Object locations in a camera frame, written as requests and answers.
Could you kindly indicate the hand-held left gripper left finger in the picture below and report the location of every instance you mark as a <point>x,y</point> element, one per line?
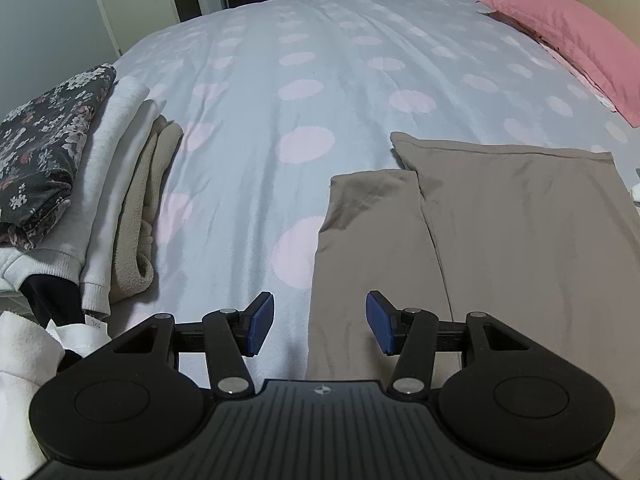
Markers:
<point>260,322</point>

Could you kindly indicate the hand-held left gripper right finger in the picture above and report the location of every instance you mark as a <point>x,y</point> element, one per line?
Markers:
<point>382,325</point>

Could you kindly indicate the taupe garment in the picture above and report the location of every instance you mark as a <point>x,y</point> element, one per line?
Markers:
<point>500,220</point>

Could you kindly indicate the beige folded towel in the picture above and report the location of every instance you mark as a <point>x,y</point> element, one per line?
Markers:
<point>145,200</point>

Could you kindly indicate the navy garment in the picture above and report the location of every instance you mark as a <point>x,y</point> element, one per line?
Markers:
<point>42,290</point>

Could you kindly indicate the white folded sweatshirt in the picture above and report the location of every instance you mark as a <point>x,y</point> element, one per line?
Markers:
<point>120,125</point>

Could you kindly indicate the white fleece cloth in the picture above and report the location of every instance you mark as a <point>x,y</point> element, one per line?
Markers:
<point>20,360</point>

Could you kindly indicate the white crinkled garment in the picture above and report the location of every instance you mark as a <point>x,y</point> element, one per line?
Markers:
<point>634,190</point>

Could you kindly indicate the dark floral folded garment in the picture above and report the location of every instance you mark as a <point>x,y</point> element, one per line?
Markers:
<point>45,130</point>

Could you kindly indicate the cream door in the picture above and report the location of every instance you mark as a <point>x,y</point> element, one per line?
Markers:
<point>145,0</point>

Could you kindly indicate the pink pillow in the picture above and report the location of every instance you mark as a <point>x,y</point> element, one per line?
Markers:
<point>560,25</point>

